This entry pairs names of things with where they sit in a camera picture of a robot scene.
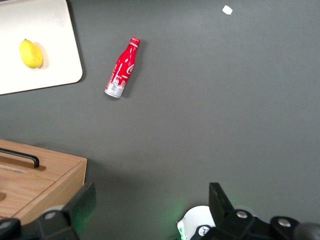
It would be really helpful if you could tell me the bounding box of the yellow lemon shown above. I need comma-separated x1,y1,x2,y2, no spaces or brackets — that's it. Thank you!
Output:
19,38,44,69

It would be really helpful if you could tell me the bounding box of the white rectangular tray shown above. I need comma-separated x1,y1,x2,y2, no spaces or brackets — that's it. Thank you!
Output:
0,0,84,96

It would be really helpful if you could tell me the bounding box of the black metal box handle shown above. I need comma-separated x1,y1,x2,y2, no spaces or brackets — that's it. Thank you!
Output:
0,147,40,169

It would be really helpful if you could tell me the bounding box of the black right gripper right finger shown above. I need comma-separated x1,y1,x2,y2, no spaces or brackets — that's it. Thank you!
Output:
199,182,303,240

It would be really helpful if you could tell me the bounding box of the brown wooden board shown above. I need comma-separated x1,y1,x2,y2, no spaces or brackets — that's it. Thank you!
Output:
0,138,88,225

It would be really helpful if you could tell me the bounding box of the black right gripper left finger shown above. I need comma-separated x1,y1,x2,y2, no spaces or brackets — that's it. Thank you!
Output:
0,182,97,240

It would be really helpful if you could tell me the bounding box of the red coke bottle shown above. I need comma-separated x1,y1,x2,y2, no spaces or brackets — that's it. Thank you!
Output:
104,36,141,99

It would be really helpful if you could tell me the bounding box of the white round container with logo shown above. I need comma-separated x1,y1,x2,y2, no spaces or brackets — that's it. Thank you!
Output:
176,205,217,240

